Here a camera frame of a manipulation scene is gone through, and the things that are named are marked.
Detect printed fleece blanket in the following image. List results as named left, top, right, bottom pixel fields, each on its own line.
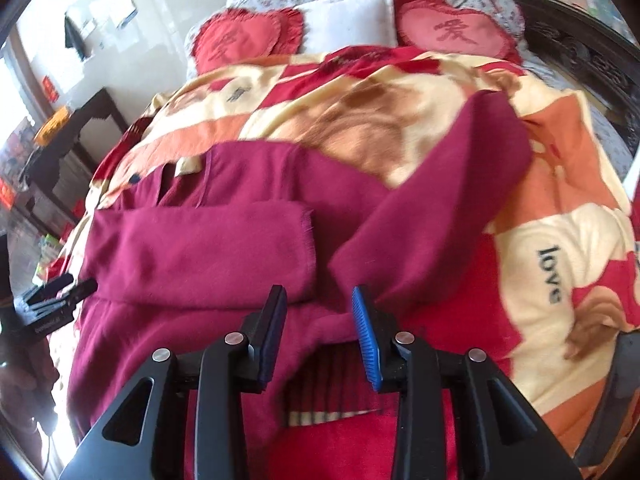
left=47, top=46, right=640, bottom=480

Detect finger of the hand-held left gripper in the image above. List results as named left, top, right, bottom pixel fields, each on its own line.
left=30, top=273, right=76, bottom=297
left=50, top=279, right=99, bottom=311

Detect dark carved wooden headboard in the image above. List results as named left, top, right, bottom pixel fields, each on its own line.
left=502, top=0, right=640, bottom=181

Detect white pillow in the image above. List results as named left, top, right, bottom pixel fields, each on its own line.
left=292, top=0, right=398, bottom=56

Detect red heart pillow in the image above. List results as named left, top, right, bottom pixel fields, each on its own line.
left=192, top=7, right=306, bottom=78
left=392, top=0, right=523, bottom=63

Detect dark wooden table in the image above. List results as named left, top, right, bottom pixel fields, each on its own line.
left=25, top=87, right=131, bottom=221

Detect maroon sweater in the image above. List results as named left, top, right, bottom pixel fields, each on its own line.
left=67, top=89, right=533, bottom=480

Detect dark cloth on hook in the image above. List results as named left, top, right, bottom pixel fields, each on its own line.
left=62, top=11, right=87, bottom=58

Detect dark grey plastic object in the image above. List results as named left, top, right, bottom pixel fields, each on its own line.
left=572, top=330, right=640, bottom=466

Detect yellow box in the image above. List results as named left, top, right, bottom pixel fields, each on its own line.
left=32, top=106, right=70, bottom=145

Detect person's left hand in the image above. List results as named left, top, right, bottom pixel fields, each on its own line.
left=0, top=355, right=58, bottom=428

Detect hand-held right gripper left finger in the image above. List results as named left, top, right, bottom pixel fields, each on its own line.
left=59, top=284, right=288, bottom=480

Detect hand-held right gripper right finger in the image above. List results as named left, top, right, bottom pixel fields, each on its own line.
left=351, top=286, right=583, bottom=480

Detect floral cushion with red frill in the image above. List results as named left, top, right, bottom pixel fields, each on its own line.
left=447, top=0, right=526, bottom=56

